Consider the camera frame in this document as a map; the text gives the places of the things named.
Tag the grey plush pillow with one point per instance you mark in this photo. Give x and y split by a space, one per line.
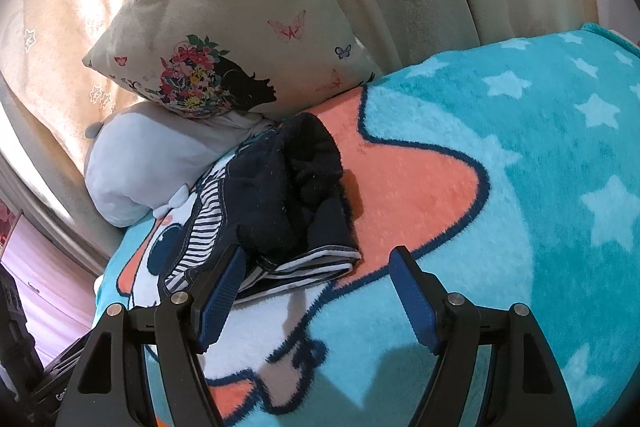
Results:
145 157

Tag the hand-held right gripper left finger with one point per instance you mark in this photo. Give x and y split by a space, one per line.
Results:
222 292

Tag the teal printed blanket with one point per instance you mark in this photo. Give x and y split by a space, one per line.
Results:
500 187

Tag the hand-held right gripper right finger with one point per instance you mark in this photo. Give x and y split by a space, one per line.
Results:
412 297

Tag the pink cabinet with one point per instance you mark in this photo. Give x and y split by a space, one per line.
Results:
47 287

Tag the navy and striped pants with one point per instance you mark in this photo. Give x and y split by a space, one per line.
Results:
280 187

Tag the floral print cushion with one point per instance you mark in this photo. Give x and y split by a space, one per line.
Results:
225 7

